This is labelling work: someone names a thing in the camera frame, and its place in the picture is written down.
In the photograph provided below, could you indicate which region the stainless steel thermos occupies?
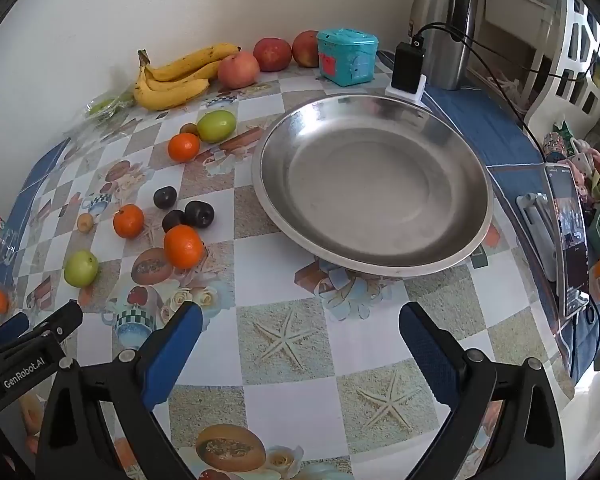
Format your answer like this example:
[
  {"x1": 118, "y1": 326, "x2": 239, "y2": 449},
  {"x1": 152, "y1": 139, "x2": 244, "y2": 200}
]
[{"x1": 410, "y1": 0, "x2": 481, "y2": 91}]

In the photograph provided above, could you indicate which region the round stainless steel plate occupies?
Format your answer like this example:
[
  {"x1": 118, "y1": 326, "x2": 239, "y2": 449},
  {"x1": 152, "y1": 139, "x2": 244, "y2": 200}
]
[{"x1": 251, "y1": 92, "x2": 495, "y2": 278}]

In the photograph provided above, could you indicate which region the white wooden frame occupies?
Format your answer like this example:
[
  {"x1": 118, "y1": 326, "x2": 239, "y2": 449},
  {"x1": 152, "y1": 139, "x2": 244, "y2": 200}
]
[{"x1": 475, "y1": 0, "x2": 556, "y2": 86}]

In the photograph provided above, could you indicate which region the orange tangerine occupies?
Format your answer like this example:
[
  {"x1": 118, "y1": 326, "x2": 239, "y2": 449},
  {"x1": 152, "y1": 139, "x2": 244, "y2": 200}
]
[
  {"x1": 163, "y1": 225, "x2": 205, "y2": 270},
  {"x1": 167, "y1": 132, "x2": 201, "y2": 163},
  {"x1": 112, "y1": 204, "x2": 145, "y2": 239}
]

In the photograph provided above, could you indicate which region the black cable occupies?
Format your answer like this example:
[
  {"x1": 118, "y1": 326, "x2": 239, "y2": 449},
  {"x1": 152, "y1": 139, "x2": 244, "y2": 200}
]
[{"x1": 411, "y1": 22, "x2": 568, "y2": 163}]

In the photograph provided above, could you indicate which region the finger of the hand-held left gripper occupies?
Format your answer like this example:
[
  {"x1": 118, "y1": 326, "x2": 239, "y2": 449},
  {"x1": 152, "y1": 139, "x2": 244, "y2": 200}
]
[
  {"x1": 0, "y1": 312, "x2": 31, "y2": 358},
  {"x1": 10, "y1": 300, "x2": 83, "y2": 348}
]

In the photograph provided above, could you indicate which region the clear plastic bag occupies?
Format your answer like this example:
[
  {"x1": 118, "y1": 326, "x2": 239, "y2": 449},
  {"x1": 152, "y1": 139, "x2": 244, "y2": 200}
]
[{"x1": 82, "y1": 87, "x2": 138, "y2": 123}]

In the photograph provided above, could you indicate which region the small white stand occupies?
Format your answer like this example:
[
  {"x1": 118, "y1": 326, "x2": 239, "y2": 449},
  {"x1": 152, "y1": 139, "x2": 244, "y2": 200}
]
[{"x1": 385, "y1": 74, "x2": 428, "y2": 107}]

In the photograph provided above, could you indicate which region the green jujube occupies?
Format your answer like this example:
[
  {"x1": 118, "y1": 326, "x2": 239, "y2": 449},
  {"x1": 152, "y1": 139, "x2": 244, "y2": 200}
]
[
  {"x1": 196, "y1": 110, "x2": 238, "y2": 144},
  {"x1": 63, "y1": 250, "x2": 100, "y2": 288}
]

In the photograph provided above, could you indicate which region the black power adapter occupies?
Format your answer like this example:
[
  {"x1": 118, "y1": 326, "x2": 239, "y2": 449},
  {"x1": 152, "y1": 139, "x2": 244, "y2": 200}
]
[{"x1": 391, "y1": 41, "x2": 426, "y2": 95}]

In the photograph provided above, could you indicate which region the checkered printed tablecloth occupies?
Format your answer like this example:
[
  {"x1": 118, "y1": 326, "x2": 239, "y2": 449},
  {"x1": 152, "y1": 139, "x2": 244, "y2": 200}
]
[{"x1": 0, "y1": 50, "x2": 600, "y2": 480}]

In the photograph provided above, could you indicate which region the white cutout plastic chair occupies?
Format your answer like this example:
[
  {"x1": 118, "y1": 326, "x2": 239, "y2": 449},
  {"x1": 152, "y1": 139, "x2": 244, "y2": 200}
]
[{"x1": 522, "y1": 0, "x2": 600, "y2": 133}]

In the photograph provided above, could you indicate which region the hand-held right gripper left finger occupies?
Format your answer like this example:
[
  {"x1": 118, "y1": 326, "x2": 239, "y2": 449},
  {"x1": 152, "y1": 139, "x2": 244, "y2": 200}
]
[{"x1": 36, "y1": 301, "x2": 203, "y2": 480}]

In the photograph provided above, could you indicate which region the pinkish red apple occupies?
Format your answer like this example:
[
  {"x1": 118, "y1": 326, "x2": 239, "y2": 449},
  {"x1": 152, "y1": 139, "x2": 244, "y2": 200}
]
[{"x1": 217, "y1": 51, "x2": 261, "y2": 90}]

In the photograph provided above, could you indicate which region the teal plastic box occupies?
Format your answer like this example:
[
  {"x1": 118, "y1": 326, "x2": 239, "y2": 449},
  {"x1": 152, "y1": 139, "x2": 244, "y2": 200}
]
[{"x1": 316, "y1": 27, "x2": 379, "y2": 87}]

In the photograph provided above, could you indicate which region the dark purple plum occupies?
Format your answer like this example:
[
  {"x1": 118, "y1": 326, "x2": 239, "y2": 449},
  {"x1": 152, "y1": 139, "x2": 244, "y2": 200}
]
[
  {"x1": 161, "y1": 209, "x2": 186, "y2": 233},
  {"x1": 153, "y1": 186, "x2": 179, "y2": 210},
  {"x1": 183, "y1": 200, "x2": 216, "y2": 229}
]

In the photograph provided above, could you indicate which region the black smartphone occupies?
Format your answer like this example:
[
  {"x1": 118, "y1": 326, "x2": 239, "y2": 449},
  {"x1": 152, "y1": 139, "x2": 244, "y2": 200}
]
[{"x1": 545, "y1": 163, "x2": 592, "y2": 318}]

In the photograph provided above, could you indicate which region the dark red apple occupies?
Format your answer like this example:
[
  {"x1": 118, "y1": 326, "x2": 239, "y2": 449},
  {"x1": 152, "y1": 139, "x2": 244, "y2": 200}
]
[
  {"x1": 292, "y1": 30, "x2": 322, "y2": 68},
  {"x1": 253, "y1": 37, "x2": 293, "y2": 72}
]

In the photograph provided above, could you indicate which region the pile of small toys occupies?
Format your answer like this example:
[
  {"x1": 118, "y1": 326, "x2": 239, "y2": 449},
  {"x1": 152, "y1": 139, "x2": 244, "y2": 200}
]
[{"x1": 542, "y1": 120, "x2": 600, "y2": 211}]

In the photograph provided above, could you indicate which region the yellow banana bunch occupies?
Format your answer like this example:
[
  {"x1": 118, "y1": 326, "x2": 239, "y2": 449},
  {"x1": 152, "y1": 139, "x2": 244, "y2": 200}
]
[{"x1": 132, "y1": 42, "x2": 242, "y2": 112}]

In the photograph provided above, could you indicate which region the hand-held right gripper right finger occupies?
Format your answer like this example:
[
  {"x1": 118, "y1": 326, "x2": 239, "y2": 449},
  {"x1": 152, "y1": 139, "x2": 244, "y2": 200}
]
[{"x1": 399, "y1": 301, "x2": 566, "y2": 480}]

